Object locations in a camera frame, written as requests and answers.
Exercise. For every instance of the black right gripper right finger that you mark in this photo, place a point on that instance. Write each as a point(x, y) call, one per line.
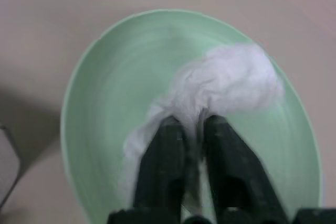
point(236, 171)

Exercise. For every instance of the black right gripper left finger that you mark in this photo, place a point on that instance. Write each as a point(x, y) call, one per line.
point(160, 171)

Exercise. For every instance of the white rounded object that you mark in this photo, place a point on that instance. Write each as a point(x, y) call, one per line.
point(6, 166)

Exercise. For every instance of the light green plate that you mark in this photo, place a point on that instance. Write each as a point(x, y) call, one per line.
point(118, 77)

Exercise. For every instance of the white tissue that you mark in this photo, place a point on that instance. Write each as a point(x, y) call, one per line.
point(231, 79)

